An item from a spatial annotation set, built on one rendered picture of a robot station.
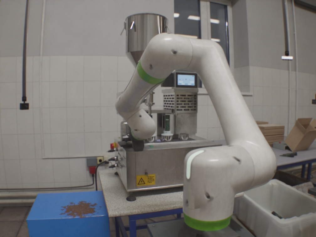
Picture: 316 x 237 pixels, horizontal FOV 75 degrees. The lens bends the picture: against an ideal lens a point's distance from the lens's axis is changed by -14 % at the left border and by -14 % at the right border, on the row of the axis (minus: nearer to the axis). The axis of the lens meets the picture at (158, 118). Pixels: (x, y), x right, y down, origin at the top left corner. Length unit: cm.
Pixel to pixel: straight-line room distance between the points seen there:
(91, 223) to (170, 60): 111
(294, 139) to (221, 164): 219
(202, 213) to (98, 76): 246
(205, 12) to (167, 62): 328
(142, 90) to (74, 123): 203
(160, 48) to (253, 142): 38
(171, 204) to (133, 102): 57
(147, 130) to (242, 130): 51
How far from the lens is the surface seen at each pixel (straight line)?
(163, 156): 131
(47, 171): 301
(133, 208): 122
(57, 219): 151
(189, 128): 158
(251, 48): 382
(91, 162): 287
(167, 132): 144
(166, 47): 72
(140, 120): 106
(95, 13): 305
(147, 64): 77
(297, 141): 266
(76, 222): 151
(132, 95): 96
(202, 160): 53
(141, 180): 131
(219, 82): 75
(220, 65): 78
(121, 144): 135
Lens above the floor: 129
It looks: 5 degrees down
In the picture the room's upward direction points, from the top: straight up
